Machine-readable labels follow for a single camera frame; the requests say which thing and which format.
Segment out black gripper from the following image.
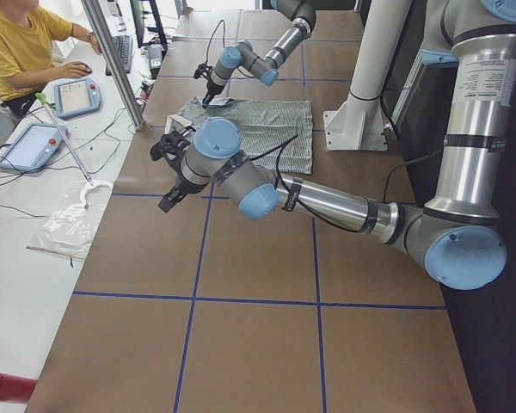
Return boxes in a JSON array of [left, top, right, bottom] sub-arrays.
[[202, 81, 223, 108], [158, 159, 198, 212]]

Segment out blue white striped polo shirt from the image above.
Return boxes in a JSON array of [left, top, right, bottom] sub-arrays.
[[164, 97, 313, 175]]

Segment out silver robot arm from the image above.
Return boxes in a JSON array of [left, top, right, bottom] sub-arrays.
[[150, 1, 516, 290], [193, 0, 316, 108]]

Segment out white clothes hanger hook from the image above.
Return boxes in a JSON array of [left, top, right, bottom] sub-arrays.
[[79, 180, 114, 209]]

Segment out black keyboard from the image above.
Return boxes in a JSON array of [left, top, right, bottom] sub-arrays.
[[113, 35, 133, 74]]

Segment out clear plastic bag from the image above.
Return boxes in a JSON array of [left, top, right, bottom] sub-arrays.
[[27, 181, 113, 260]]

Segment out black computer mouse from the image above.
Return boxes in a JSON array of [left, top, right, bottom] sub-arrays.
[[78, 65, 92, 74]]

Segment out brown paper table cover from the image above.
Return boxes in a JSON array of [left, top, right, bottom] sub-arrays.
[[28, 6, 475, 412]]

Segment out far blue teach pendant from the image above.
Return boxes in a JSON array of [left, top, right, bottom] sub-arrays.
[[53, 77, 101, 120]]

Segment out blue teach pendant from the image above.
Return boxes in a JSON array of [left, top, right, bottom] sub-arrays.
[[53, 77, 101, 120], [0, 123, 64, 172]]

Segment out near blue teach pendant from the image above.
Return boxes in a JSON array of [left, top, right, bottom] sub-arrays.
[[0, 123, 64, 172]]

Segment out metal rod with green tip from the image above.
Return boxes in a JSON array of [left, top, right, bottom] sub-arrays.
[[35, 92, 94, 187]]

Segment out person in yellow shirt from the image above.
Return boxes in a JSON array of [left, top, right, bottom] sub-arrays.
[[0, 1, 101, 117]]

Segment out red object at corner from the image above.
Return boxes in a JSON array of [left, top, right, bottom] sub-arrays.
[[0, 373, 38, 404]]

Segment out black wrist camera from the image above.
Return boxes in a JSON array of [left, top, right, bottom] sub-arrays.
[[193, 63, 212, 79], [150, 126, 195, 162]]

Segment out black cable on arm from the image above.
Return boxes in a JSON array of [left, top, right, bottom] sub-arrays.
[[204, 19, 227, 65], [244, 133, 366, 233]]

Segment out aluminium frame post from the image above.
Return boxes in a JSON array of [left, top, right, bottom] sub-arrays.
[[82, 0, 144, 131]]

